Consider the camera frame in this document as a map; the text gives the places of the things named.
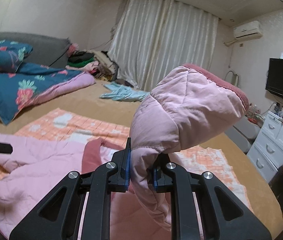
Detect grey bench cushions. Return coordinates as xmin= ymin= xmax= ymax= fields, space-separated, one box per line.
xmin=225 ymin=116 xmax=260 ymax=154

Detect pile of clothes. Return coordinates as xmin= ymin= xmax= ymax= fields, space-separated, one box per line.
xmin=66 ymin=43 xmax=119 ymax=82

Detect cream striped curtain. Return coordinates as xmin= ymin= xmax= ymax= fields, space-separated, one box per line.
xmin=108 ymin=0 xmax=219 ymax=91

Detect blue floral pillow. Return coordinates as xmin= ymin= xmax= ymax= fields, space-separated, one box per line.
xmin=0 ymin=40 xmax=33 ymax=73

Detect pink quilted jacket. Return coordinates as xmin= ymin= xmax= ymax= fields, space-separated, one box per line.
xmin=0 ymin=64 xmax=249 ymax=239

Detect orange white checkered blanket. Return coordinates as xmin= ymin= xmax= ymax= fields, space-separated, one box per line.
xmin=0 ymin=107 xmax=255 ymax=214

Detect tan bed sheet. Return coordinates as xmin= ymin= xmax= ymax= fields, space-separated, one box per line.
xmin=0 ymin=81 xmax=283 ymax=238

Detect white air conditioner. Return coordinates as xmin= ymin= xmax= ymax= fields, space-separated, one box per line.
xmin=233 ymin=21 xmax=263 ymax=41

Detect white drawer cabinet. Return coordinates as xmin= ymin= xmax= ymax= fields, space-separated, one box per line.
xmin=247 ymin=111 xmax=283 ymax=183

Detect blue floral pink quilt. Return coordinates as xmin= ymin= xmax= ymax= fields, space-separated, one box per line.
xmin=0 ymin=63 xmax=95 ymax=125

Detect grey headboard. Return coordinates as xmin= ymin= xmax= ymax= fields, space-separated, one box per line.
xmin=0 ymin=32 xmax=71 ymax=69

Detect light blue garment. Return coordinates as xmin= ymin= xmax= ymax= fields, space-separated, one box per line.
xmin=100 ymin=82 xmax=149 ymax=102

